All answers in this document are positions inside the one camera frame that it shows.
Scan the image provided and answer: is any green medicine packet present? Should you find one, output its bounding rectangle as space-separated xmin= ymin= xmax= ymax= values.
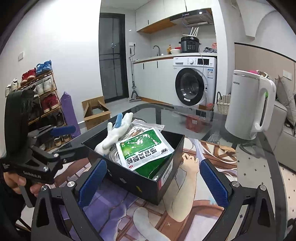
xmin=116 ymin=128 xmax=175 ymax=179

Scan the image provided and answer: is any white plush toy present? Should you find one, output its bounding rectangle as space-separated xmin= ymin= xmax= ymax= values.
xmin=94 ymin=113 xmax=133 ymax=156

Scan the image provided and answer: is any person's left hand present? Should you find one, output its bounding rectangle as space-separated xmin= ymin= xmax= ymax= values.
xmin=4 ymin=172 xmax=44 ymax=197

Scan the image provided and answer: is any wooden shoe rack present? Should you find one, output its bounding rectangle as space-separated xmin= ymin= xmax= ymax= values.
xmin=4 ymin=69 xmax=72 ymax=151

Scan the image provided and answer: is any purple yoga mat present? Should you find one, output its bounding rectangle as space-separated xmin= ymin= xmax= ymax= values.
xmin=60 ymin=92 xmax=81 ymax=138

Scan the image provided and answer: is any brown cardboard box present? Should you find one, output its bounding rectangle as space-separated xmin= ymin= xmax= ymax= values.
xmin=82 ymin=96 xmax=111 ymax=130

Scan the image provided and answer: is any black cardboard box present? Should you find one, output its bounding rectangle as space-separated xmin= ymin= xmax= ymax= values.
xmin=82 ymin=120 xmax=185 ymax=206

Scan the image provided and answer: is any white electric kettle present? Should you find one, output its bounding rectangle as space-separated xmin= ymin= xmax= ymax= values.
xmin=225 ymin=70 xmax=276 ymax=140

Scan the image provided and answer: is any floor mop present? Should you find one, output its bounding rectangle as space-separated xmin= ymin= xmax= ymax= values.
xmin=129 ymin=45 xmax=141 ymax=102

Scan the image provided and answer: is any grey sofa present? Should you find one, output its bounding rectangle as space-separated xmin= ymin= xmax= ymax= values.
xmin=265 ymin=76 xmax=295 ymax=171

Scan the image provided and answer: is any white wicker basket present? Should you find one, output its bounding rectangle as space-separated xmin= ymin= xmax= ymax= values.
xmin=216 ymin=92 xmax=231 ymax=115

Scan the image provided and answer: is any white washing machine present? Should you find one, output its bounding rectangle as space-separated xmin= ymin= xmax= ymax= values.
xmin=173 ymin=56 xmax=217 ymax=108

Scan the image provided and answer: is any black pressure cooker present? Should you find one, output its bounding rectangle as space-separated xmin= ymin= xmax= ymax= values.
xmin=179 ymin=36 xmax=200 ymax=53

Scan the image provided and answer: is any range hood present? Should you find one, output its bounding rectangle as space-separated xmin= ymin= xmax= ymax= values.
xmin=170 ymin=9 xmax=214 ymax=27

